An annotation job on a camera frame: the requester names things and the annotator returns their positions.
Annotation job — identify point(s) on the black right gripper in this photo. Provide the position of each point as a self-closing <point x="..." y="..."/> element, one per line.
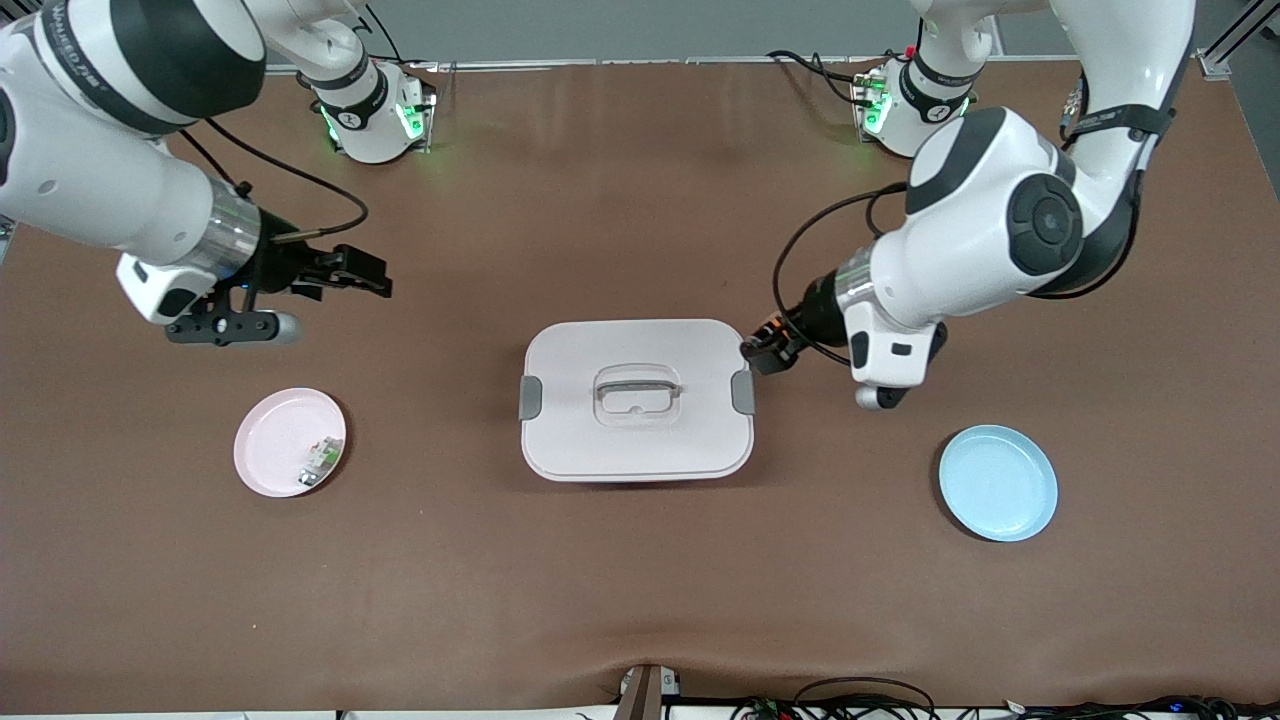
<point x="281" y="264"/>

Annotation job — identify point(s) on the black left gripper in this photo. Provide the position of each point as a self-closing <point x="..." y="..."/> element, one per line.
<point x="818" y="312"/>

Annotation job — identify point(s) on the orange button switch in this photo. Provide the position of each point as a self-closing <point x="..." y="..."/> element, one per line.
<point x="773" y="326"/>

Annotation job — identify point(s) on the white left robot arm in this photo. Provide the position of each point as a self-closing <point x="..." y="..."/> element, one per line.
<point x="1000" y="220"/>

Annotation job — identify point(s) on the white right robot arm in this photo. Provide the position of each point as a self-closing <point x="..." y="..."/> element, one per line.
<point x="100" y="150"/>

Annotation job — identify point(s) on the grey box latch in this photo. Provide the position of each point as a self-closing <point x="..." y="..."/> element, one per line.
<point x="743" y="392"/>
<point x="530" y="398"/>

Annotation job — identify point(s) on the white lidded storage box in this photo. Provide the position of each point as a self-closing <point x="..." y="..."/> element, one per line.
<point x="640" y="440"/>

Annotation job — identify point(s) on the pink round plate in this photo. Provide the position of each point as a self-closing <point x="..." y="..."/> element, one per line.
<point x="275" y="440"/>

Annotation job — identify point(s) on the light blue round plate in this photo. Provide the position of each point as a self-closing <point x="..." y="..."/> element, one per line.
<point x="998" y="483"/>

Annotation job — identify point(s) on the brown table mat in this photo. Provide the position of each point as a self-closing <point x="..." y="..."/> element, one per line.
<point x="640" y="580"/>

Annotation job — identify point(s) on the white switch with green button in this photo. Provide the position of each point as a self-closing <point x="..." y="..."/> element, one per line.
<point x="320" y="462"/>

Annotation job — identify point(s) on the brown table edge bracket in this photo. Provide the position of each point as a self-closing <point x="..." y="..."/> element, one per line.
<point x="645" y="695"/>

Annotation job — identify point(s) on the aluminium frame profile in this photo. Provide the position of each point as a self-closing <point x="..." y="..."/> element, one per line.
<point x="1225" y="45"/>

